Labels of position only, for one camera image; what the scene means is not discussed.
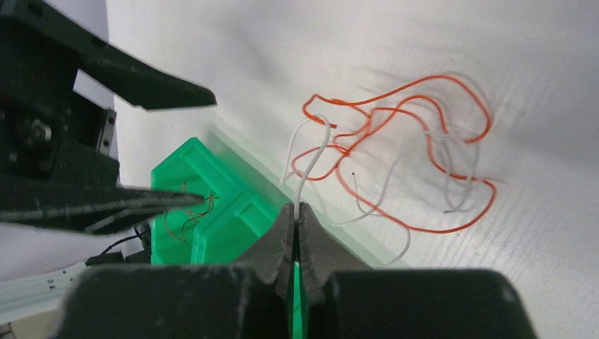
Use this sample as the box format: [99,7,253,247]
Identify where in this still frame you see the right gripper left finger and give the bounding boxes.
[49,203,293,338]

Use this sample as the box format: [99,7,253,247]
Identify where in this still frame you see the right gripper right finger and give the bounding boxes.
[297,203,537,338]

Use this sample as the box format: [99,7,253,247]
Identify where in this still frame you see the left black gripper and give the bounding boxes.
[1,1,216,235]

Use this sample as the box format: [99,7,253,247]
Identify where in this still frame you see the white wire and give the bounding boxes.
[280,114,480,268]

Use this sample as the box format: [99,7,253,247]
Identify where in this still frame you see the orange wire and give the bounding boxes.
[290,74,498,235]

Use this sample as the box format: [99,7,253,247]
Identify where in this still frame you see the green six-compartment tray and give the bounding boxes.
[149,136,310,339]

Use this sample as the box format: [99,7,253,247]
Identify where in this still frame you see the aluminium frame rail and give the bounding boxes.
[1,263,88,323]

